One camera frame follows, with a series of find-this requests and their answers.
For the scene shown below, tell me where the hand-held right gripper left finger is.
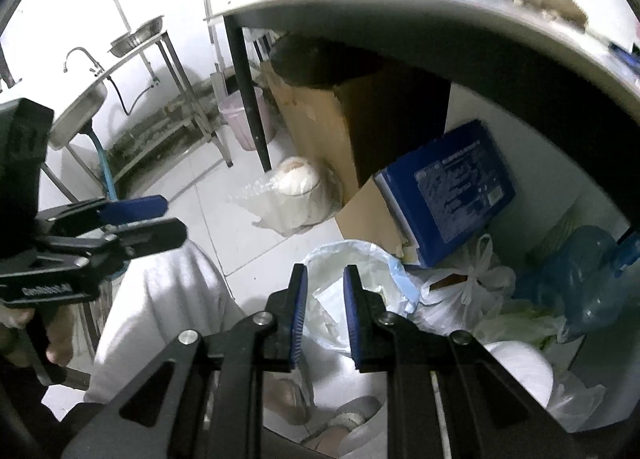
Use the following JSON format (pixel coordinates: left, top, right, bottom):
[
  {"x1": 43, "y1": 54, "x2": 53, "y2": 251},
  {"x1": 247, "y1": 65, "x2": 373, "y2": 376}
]
[{"x1": 60, "y1": 264, "x2": 308, "y2": 459}]

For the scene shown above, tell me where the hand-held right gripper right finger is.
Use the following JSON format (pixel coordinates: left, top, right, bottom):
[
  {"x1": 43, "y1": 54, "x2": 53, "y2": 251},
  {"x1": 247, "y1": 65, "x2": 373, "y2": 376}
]
[{"x1": 342, "y1": 265, "x2": 588, "y2": 459}]

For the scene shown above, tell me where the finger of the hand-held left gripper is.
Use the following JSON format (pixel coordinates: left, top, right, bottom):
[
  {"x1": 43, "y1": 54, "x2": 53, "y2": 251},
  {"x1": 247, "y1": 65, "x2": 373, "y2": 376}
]
[
  {"x1": 37, "y1": 195, "x2": 168, "y2": 235},
  {"x1": 42, "y1": 218, "x2": 188, "y2": 270}
]

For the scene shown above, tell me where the bin with blue liner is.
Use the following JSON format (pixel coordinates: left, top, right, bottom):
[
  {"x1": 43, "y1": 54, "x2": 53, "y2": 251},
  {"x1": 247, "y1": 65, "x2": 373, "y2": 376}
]
[{"x1": 302, "y1": 239, "x2": 421, "y2": 360}]

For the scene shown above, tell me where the person's left forearm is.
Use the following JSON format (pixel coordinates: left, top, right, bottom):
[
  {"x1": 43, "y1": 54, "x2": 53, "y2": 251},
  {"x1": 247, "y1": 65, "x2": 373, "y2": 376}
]
[{"x1": 0, "y1": 356, "x2": 101, "y2": 459}]

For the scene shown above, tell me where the person's left hand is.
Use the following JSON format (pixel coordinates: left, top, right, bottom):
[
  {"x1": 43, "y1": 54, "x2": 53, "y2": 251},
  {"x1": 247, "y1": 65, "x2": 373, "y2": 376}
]
[{"x1": 0, "y1": 306, "x2": 76, "y2": 370}]

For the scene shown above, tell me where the person's left leg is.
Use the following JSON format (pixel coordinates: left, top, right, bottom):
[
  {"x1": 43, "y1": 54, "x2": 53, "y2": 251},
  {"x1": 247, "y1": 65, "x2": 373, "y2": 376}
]
[{"x1": 82, "y1": 239, "x2": 311, "y2": 407}]

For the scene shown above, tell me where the person's leg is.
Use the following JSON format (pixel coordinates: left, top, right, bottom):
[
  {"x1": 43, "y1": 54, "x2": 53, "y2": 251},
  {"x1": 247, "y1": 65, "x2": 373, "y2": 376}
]
[
  {"x1": 305, "y1": 339, "x2": 556, "y2": 459},
  {"x1": 82, "y1": 239, "x2": 311, "y2": 407}
]

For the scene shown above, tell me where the grey slipper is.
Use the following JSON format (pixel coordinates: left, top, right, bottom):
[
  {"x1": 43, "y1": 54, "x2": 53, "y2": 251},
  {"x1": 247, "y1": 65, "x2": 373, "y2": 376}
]
[
  {"x1": 300, "y1": 395, "x2": 383, "y2": 445},
  {"x1": 262, "y1": 376, "x2": 316, "y2": 427}
]

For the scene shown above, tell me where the white tied plastic bag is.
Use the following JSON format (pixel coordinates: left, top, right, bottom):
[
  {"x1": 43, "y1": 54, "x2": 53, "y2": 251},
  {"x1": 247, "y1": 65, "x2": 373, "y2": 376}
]
[{"x1": 415, "y1": 234, "x2": 516, "y2": 335}]

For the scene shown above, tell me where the steel sink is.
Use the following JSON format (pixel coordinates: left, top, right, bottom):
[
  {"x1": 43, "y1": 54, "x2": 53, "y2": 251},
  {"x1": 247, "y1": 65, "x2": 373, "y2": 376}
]
[{"x1": 47, "y1": 79, "x2": 108, "y2": 150}]

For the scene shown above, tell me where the steel sink stand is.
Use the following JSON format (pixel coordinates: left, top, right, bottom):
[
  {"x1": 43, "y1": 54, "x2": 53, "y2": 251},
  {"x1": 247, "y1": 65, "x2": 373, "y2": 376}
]
[{"x1": 37, "y1": 29, "x2": 236, "y2": 204}]

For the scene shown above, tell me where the clear bag of white powder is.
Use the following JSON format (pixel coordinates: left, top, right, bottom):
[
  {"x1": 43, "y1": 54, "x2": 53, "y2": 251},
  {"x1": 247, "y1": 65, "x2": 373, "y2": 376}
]
[{"x1": 227, "y1": 155, "x2": 346, "y2": 238}]

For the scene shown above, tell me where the pink plastic bin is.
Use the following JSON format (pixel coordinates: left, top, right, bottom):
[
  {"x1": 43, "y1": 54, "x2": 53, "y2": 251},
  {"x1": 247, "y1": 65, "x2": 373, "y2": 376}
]
[{"x1": 217, "y1": 88, "x2": 276, "y2": 152}]

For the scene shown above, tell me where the blue box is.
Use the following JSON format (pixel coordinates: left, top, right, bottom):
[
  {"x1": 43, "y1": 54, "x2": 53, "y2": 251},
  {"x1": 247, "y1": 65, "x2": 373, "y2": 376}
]
[{"x1": 374, "y1": 119, "x2": 517, "y2": 270}]

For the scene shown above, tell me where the black table leg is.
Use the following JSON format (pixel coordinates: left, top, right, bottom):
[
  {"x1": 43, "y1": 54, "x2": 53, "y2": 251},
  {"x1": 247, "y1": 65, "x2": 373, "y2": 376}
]
[{"x1": 222, "y1": 16, "x2": 273, "y2": 172}]

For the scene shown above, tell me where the steel faucet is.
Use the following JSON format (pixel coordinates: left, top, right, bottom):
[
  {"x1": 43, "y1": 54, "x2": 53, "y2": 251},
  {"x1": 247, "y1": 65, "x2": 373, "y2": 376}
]
[{"x1": 64, "y1": 46, "x2": 106, "y2": 77}]

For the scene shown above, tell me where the pale green plastic bag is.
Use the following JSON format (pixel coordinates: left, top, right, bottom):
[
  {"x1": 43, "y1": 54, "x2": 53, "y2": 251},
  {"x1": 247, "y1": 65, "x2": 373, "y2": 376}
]
[{"x1": 472, "y1": 299, "x2": 566, "y2": 347}]

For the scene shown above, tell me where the person's right leg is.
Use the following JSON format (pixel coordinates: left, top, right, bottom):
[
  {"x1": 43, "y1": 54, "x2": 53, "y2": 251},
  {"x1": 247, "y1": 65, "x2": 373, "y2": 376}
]
[{"x1": 305, "y1": 339, "x2": 556, "y2": 459}]

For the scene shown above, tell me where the steel bowl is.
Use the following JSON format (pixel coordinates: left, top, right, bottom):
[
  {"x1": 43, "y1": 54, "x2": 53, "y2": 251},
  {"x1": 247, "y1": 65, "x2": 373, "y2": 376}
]
[{"x1": 109, "y1": 15, "x2": 166, "y2": 47}]

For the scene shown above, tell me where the large cardboard box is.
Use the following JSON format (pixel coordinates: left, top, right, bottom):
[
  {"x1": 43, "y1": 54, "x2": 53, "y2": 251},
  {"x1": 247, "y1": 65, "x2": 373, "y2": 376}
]
[{"x1": 260, "y1": 59, "x2": 451, "y2": 250}]

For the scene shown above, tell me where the metal pole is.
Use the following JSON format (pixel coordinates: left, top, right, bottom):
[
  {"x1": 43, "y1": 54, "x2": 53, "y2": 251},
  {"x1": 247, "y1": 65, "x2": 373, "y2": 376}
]
[{"x1": 197, "y1": 0, "x2": 226, "y2": 90}]

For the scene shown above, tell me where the blue water jug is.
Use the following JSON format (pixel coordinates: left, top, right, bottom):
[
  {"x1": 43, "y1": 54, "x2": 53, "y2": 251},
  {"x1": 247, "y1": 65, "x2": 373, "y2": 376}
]
[{"x1": 515, "y1": 225, "x2": 640, "y2": 340}]

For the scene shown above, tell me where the crumpled clear bag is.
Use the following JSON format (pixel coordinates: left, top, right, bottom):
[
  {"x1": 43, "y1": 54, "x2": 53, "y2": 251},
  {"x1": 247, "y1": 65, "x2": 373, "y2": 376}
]
[{"x1": 545, "y1": 369, "x2": 608, "y2": 432}]

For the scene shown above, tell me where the blue hose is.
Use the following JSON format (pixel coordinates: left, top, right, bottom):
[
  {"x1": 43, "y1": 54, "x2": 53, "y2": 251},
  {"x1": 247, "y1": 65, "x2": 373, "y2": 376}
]
[{"x1": 90, "y1": 131, "x2": 121, "y2": 202}]

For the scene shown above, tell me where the black hose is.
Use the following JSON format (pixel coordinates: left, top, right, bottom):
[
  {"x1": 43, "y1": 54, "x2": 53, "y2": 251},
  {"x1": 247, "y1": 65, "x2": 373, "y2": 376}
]
[{"x1": 107, "y1": 74, "x2": 161, "y2": 117}]

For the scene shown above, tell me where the white wall conduit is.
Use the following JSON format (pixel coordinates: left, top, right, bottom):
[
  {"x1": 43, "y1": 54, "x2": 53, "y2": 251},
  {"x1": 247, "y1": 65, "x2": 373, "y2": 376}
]
[{"x1": 111, "y1": 0, "x2": 132, "y2": 34}]

